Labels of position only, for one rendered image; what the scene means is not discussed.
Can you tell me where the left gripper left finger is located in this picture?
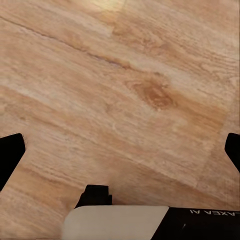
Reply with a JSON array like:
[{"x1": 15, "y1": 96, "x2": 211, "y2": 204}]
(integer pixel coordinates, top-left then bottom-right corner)
[{"x1": 0, "y1": 133, "x2": 26, "y2": 192}]

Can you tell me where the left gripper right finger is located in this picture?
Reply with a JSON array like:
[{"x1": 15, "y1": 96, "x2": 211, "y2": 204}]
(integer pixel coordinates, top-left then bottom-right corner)
[{"x1": 224, "y1": 133, "x2": 240, "y2": 172}]

